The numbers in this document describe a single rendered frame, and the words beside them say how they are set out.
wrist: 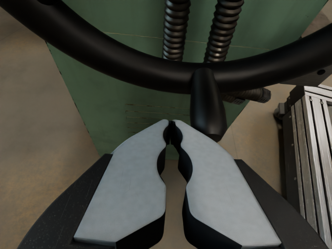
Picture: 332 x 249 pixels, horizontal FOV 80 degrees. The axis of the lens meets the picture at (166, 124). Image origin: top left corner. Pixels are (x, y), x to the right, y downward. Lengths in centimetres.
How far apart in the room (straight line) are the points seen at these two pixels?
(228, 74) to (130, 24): 23
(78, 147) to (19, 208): 28
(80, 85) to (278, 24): 40
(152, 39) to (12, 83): 95
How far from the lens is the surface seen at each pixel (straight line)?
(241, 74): 18
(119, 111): 55
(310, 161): 86
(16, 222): 92
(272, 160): 105
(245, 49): 41
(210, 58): 24
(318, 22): 50
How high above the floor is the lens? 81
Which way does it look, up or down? 59 degrees down
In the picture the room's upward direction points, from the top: 13 degrees clockwise
